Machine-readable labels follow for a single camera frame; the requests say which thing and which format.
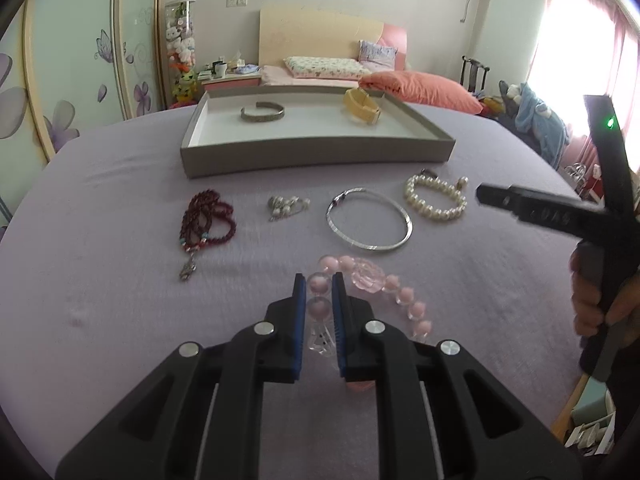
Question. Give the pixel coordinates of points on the pink curtain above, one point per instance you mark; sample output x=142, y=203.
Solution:
x=620, y=60

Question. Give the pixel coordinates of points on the floral pillow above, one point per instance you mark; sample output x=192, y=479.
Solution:
x=325, y=66

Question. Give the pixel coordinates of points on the blue plush blanket chair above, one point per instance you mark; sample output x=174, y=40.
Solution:
x=542, y=120

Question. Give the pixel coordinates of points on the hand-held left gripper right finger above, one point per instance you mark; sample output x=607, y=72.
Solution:
x=338, y=310

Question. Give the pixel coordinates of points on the plush toy display tube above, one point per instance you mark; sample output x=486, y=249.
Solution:
x=180, y=35

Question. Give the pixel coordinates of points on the dark wooden chair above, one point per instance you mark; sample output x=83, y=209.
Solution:
x=474, y=72

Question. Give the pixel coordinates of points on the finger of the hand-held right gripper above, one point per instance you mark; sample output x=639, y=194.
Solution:
x=530, y=207

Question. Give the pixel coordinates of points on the beige and pink headboard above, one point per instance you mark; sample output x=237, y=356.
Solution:
x=310, y=35

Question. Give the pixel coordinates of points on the silver pearl earrings cluster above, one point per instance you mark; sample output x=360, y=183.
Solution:
x=280, y=207

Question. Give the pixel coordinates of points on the silver bangle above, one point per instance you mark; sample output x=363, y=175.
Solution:
x=380, y=247

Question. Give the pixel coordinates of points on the person's right hand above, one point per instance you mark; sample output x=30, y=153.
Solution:
x=585, y=300

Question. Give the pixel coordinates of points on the white wall socket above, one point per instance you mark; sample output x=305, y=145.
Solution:
x=236, y=2

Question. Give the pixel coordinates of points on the pink and beige nightstand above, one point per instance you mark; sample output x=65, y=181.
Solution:
x=232, y=82

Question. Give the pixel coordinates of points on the flower print wardrobe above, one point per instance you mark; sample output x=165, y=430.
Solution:
x=75, y=60

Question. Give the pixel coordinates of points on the grey cardboard tray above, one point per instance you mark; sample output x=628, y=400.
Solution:
x=300, y=155

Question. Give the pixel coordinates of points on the purple pillow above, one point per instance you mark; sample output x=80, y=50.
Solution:
x=377, y=53

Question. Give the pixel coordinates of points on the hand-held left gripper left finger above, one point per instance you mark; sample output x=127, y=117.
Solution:
x=300, y=310

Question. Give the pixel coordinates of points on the pink bed sheet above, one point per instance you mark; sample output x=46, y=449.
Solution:
x=280, y=76

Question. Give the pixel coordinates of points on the yellow green plush toy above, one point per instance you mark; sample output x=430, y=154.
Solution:
x=184, y=87

